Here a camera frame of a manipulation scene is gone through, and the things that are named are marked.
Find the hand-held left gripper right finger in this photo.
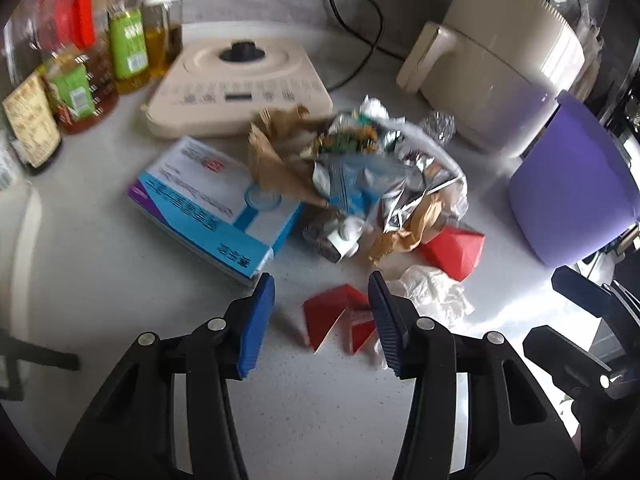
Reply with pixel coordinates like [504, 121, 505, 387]
[367, 270, 586, 480]

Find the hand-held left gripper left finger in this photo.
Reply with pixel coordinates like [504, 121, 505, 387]
[56, 272, 277, 480]

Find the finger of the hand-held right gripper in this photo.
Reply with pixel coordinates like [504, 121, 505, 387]
[522, 326, 631, 402]
[551, 266, 618, 322]

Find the white tissue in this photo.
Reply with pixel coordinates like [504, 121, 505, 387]
[387, 266, 475, 331]

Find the red card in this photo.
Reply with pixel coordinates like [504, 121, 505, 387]
[303, 284, 360, 352]

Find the brown paper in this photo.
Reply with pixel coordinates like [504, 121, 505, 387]
[247, 105, 331, 208]
[369, 192, 446, 263]

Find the crushed red paper box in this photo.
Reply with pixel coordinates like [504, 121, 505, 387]
[419, 226, 486, 281]

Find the purple plastic bucket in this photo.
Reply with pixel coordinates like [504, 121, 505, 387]
[507, 90, 640, 268]

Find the grey speckled wrapper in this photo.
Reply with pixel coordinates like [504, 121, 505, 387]
[302, 217, 341, 261]

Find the silver wrapper with blue print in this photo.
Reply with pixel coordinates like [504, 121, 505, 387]
[312, 152, 401, 213]

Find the silver foil bag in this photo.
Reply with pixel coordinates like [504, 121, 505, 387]
[380, 115, 468, 231]

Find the green and yellow snack wrapper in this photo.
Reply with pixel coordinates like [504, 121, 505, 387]
[312, 115, 396, 158]

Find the foil ball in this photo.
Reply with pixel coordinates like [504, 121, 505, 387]
[422, 112, 456, 143]

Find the small foil wrapper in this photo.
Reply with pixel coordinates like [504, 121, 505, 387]
[357, 95, 396, 121]

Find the small white plastic block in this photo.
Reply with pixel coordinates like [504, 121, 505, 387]
[327, 217, 373, 263]

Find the blue and white box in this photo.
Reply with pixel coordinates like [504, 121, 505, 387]
[127, 136, 306, 288]

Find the cream air fryer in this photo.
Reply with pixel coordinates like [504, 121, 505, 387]
[396, 0, 586, 158]

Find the beige induction cooker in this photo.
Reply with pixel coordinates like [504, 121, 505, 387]
[145, 36, 334, 140]

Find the red label oil bottle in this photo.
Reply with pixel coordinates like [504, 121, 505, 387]
[10, 0, 121, 134]

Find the white cap oil sprayer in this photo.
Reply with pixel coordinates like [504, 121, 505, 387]
[142, 0, 183, 78]

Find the dark soy sauce bottle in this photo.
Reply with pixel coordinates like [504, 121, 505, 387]
[1, 72, 64, 176]

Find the yellow cap green label bottle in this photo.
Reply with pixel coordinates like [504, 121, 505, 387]
[107, 0, 151, 95]

